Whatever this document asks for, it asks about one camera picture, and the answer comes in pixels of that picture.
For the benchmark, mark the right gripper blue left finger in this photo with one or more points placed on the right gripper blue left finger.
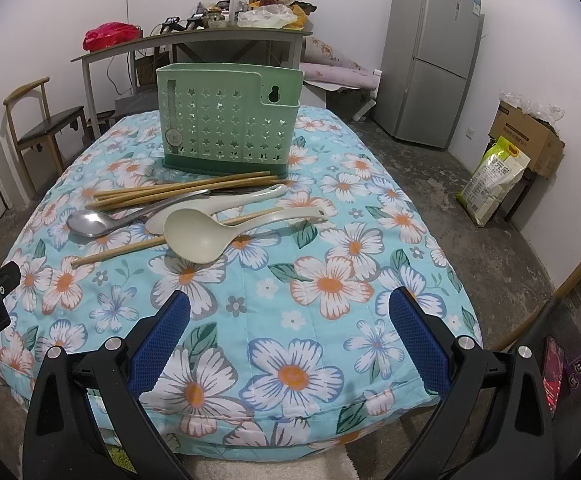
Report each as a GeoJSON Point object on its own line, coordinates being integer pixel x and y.
{"type": "Point", "coordinates": [62, 438]}

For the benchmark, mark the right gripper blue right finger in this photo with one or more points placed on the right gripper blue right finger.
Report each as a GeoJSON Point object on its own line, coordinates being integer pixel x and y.
{"type": "Point", "coordinates": [516, 439]}

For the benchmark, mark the beige rice paddle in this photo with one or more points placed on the beige rice paddle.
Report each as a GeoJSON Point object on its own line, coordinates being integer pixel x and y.
{"type": "Point", "coordinates": [198, 238]}

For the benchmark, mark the wooden chopstick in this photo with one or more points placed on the wooden chopstick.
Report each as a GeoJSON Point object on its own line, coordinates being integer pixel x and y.
{"type": "Point", "coordinates": [160, 240]}
{"type": "Point", "coordinates": [123, 203]}
{"type": "Point", "coordinates": [171, 186]}
{"type": "Point", "coordinates": [150, 195]}

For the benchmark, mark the white plastic spoon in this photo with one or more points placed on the white plastic spoon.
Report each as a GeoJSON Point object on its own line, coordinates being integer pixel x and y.
{"type": "Point", "coordinates": [213, 204]}

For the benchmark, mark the wooden chair black seat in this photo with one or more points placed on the wooden chair black seat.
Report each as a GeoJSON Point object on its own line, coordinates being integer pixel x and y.
{"type": "Point", "coordinates": [43, 134]}

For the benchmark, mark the floral blue tablecloth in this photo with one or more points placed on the floral blue tablecloth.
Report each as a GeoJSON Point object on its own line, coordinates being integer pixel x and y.
{"type": "Point", "coordinates": [290, 348]}

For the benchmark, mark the rice bag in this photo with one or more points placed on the rice bag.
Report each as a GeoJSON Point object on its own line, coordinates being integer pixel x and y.
{"type": "Point", "coordinates": [500, 169]}

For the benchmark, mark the grey work table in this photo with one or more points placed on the grey work table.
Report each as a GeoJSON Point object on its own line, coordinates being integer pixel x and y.
{"type": "Point", "coordinates": [269, 46]}

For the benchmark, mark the cardboard box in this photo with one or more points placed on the cardboard box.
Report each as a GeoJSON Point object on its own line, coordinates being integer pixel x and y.
{"type": "Point", "coordinates": [534, 138]}

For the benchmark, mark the red plastic bag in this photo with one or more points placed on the red plastic bag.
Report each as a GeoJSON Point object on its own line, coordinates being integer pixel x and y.
{"type": "Point", "coordinates": [109, 35]}

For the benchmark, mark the green plastic utensil holder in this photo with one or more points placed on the green plastic utensil holder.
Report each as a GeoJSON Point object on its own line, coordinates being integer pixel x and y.
{"type": "Point", "coordinates": [228, 118]}

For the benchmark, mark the pink floral roll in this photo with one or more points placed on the pink floral roll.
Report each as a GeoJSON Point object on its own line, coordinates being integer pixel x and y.
{"type": "Point", "coordinates": [339, 76]}

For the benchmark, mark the silver refrigerator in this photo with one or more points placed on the silver refrigerator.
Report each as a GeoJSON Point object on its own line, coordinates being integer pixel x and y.
{"type": "Point", "coordinates": [428, 61]}

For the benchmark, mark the clear plastic bag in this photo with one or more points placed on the clear plastic bag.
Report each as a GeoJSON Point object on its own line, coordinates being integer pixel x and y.
{"type": "Point", "coordinates": [274, 16]}

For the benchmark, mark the yellow bag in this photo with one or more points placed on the yellow bag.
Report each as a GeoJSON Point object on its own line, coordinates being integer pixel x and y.
{"type": "Point", "coordinates": [301, 11]}

